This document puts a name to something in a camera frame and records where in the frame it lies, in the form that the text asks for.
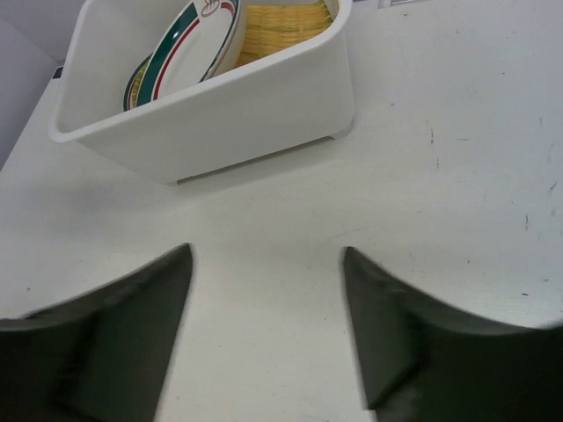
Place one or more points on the green red rimmed plate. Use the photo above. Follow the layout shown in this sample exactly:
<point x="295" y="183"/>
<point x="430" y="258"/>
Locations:
<point x="184" y="53"/>

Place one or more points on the cream white plate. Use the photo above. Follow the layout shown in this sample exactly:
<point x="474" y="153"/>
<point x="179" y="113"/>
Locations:
<point x="230" y="20"/>

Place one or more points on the orange sunburst pattern plate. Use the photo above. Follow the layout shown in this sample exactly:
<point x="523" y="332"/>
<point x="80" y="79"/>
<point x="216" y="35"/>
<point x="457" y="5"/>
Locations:
<point x="130" y="81"/>

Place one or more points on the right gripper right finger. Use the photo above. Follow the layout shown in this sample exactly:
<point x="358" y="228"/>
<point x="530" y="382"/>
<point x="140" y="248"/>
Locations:
<point x="421" y="359"/>

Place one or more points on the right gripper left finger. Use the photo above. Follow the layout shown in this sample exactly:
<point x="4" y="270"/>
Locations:
<point x="100" y="356"/>

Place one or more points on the fan-shaped bamboo woven tray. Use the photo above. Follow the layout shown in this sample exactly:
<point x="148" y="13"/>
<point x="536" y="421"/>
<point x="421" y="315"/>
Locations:
<point x="273" y="28"/>

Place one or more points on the left blue table label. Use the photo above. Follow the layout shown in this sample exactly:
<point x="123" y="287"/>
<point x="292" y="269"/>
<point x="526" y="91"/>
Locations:
<point x="58" y="72"/>

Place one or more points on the round bamboo woven plate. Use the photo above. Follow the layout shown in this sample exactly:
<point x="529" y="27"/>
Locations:
<point x="135" y="86"/>

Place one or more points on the white plastic bin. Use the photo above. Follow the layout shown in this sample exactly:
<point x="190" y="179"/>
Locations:
<point x="300" y="94"/>

